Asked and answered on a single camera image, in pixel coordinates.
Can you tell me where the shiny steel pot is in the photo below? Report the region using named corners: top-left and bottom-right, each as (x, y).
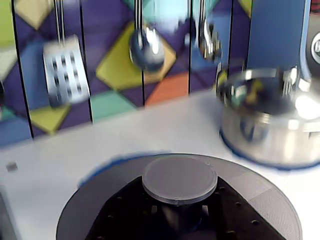
top-left (215, 65), bottom-right (320, 169)

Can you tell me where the steel whisk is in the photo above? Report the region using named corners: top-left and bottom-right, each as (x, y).
top-left (196, 0), bottom-right (224, 64)

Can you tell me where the steel ladle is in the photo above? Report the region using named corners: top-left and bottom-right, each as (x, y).
top-left (128, 0), bottom-right (167, 74)

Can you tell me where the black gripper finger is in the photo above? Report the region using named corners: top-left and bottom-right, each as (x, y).
top-left (86, 176), bottom-right (159, 240)
top-left (202, 178), bottom-right (286, 240)

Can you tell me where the steel slotted spatula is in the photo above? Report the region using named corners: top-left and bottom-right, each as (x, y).
top-left (41, 0), bottom-right (91, 108)

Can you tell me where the blue toy kitchen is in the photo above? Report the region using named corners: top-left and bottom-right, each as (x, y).
top-left (0, 0), bottom-right (320, 240)

